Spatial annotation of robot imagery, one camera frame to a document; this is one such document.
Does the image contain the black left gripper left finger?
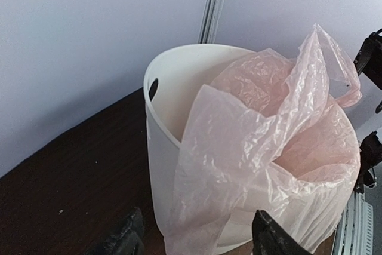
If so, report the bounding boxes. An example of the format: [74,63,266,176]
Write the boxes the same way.
[86,207,144,255]

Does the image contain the right aluminium frame post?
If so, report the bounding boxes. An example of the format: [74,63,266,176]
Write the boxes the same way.
[198,0,224,44]

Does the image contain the white plastic trash bin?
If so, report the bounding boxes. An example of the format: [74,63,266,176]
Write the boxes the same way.
[144,44,257,254]

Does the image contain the translucent pink plastic bag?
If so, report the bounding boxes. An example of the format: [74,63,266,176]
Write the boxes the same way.
[164,25,362,254]

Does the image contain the front aluminium rail base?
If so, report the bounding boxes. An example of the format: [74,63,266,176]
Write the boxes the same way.
[331,192,374,255]

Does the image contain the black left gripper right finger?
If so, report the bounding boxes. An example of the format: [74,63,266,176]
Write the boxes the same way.
[252,210,310,255]

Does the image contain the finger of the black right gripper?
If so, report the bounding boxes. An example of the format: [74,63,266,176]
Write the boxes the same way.
[354,29,382,88]
[355,131,381,191]

